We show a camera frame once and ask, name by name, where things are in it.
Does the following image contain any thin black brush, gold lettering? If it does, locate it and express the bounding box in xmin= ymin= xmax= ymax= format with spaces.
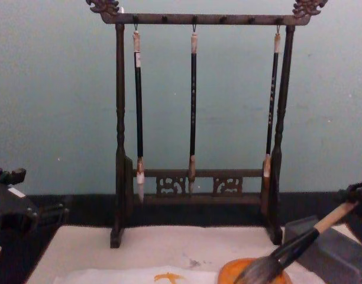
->
xmin=261 ymin=32 xmax=284 ymax=190

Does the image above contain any white felt mat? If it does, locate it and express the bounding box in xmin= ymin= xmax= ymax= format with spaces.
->
xmin=23 ymin=224 xmax=362 ymax=284

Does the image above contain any white paper with orange stroke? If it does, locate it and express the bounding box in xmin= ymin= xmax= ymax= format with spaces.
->
xmin=52 ymin=264 xmax=327 ymax=284

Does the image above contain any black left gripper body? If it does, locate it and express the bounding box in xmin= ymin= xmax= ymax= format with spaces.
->
xmin=0 ymin=180 xmax=40 ymax=237

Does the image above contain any grey stone block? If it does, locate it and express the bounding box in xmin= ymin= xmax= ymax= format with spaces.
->
xmin=283 ymin=215 xmax=362 ymax=284

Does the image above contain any large brush with pale handle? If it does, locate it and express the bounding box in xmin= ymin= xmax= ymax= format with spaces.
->
xmin=234 ymin=201 xmax=360 ymax=284

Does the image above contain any black brush with white label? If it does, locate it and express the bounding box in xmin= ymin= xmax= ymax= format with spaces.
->
xmin=131 ymin=30 xmax=147 ymax=205

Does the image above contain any orange round paint dish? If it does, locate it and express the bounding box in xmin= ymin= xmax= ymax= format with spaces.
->
xmin=217 ymin=257 xmax=292 ymax=284

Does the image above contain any dark carved wooden brush rack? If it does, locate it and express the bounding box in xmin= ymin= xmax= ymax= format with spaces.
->
xmin=86 ymin=0 xmax=329 ymax=249

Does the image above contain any black brush with brown ferrule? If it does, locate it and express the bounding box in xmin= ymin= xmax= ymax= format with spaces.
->
xmin=188 ymin=31 xmax=200 ymax=198

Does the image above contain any black table cloth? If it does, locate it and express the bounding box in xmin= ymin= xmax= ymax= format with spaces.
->
xmin=0 ymin=191 xmax=362 ymax=284

